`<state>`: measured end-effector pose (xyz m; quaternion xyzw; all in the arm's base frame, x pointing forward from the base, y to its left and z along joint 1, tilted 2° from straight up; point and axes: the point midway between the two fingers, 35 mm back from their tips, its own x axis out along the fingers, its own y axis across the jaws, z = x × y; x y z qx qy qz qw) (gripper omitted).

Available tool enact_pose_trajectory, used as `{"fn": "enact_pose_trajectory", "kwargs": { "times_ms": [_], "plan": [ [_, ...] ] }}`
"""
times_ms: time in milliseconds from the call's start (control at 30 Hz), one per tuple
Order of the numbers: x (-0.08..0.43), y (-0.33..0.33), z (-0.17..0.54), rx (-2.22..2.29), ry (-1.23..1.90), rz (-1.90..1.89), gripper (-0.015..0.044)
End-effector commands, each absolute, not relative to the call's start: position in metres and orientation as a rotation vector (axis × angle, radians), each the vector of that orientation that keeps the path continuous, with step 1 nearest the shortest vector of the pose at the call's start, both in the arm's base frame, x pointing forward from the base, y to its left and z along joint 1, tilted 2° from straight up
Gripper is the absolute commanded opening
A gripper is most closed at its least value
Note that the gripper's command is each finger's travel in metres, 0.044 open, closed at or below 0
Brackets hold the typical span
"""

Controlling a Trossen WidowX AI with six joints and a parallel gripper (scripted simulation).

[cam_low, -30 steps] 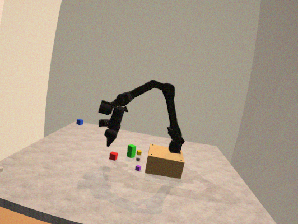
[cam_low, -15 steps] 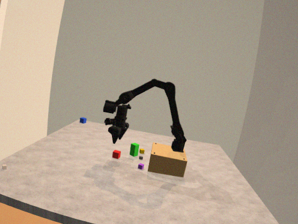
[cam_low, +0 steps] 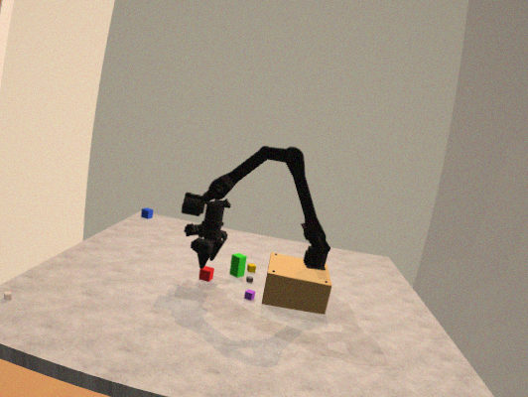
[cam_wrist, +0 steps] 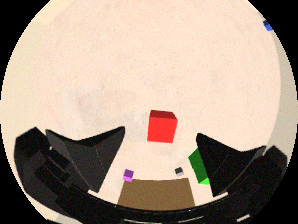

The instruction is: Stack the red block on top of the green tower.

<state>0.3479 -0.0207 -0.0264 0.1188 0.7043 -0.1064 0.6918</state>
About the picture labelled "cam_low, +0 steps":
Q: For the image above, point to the green block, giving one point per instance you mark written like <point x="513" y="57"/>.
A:
<point x="237" y="272"/>
<point x="238" y="260"/>

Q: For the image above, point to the blue block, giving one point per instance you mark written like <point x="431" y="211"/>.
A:
<point x="147" y="213"/>

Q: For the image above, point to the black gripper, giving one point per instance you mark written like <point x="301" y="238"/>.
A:
<point x="208" y="246"/>

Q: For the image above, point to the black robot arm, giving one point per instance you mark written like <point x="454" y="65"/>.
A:
<point x="317" y="254"/>

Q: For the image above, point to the red block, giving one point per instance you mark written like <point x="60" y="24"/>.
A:
<point x="206" y="273"/>

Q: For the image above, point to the small purple block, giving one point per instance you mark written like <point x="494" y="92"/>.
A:
<point x="249" y="294"/>

